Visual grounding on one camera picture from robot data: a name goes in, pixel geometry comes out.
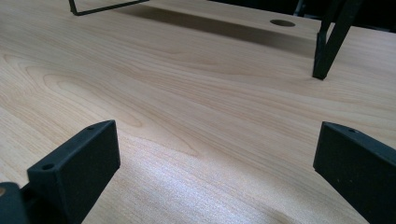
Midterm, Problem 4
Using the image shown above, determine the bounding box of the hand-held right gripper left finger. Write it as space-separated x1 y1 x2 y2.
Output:
26 119 121 224

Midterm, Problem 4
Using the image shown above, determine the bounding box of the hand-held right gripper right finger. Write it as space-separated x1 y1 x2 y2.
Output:
313 121 396 224

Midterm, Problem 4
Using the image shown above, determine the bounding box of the black metal stand leg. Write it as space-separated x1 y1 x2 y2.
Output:
312 0 364 81

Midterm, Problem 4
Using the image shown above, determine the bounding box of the thin black metal frame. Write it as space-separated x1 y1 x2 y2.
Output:
68 0 150 17

